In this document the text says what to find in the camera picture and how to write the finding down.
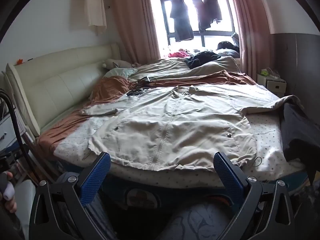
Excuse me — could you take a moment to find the long dark hanging jacket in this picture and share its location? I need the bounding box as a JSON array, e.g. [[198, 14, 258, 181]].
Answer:
[[170, 0, 195, 42]]

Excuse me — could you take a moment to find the brown blanket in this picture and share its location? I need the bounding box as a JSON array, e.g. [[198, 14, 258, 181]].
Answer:
[[37, 71, 258, 155]]

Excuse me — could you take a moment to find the grey plush toy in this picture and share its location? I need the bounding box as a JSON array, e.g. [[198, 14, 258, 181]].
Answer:
[[102, 59, 135, 69]]

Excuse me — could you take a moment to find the small black cloth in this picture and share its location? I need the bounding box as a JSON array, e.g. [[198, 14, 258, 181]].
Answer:
[[216, 41, 238, 51]]

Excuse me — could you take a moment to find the person's leg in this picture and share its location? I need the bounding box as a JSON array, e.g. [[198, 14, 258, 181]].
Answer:
[[155, 200, 240, 240]]

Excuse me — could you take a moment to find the bundle of black cables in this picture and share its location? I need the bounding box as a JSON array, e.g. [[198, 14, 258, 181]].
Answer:
[[126, 76, 152, 97]]

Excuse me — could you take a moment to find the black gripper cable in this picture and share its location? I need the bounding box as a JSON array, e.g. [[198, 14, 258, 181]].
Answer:
[[0, 88, 50, 184]]

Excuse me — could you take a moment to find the pink curtain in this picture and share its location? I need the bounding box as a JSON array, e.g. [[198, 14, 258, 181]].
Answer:
[[225, 0, 272, 80], [110, 0, 162, 64]]

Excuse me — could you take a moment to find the white floral bed sheet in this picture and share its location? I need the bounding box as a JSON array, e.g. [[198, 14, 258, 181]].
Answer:
[[54, 85, 308, 188]]

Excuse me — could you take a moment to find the dark hanging garment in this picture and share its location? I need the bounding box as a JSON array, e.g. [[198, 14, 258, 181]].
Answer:
[[203, 0, 223, 29], [192, 0, 209, 32]]

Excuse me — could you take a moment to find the beige hanging cloth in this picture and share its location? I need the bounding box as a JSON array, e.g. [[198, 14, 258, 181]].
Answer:
[[84, 0, 108, 34]]

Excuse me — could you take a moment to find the beige duvet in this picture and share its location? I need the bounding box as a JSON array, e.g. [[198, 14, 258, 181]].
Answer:
[[129, 56, 242, 82]]

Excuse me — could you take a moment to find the white dresser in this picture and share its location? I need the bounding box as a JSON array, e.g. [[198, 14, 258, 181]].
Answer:
[[0, 97, 28, 155]]

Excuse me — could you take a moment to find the black garment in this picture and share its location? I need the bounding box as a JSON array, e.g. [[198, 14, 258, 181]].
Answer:
[[185, 51, 222, 69]]

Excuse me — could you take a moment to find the dark framed window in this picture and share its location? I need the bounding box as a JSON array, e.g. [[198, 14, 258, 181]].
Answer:
[[160, 0, 235, 53]]

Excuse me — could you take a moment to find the pink red cloth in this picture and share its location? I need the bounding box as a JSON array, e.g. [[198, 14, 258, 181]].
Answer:
[[168, 50, 192, 58]]

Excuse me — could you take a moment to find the white nightstand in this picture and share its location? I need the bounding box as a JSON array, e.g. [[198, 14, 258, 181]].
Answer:
[[256, 72, 287, 99]]

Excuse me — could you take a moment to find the grey pillow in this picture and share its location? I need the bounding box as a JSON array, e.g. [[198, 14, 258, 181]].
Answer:
[[220, 32, 240, 57]]

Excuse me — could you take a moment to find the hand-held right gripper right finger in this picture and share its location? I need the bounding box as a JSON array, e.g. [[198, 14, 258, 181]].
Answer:
[[213, 151, 298, 240]]

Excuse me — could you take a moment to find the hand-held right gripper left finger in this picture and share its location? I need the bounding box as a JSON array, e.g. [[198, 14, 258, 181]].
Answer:
[[29, 152, 118, 240]]

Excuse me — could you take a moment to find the person's left hand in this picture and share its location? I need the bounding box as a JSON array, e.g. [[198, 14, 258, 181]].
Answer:
[[0, 171, 18, 214]]

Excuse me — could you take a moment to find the dark blue garment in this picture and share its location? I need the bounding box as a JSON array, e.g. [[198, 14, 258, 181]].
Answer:
[[280, 102, 320, 183]]

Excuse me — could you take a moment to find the light green pillow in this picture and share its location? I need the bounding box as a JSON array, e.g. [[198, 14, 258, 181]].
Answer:
[[104, 67, 138, 78]]

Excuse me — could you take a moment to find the bed with cream headboard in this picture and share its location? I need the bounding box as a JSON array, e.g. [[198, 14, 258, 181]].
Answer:
[[5, 44, 310, 210]]

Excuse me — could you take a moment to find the beige jacket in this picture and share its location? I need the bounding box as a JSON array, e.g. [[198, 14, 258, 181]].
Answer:
[[80, 85, 304, 172]]

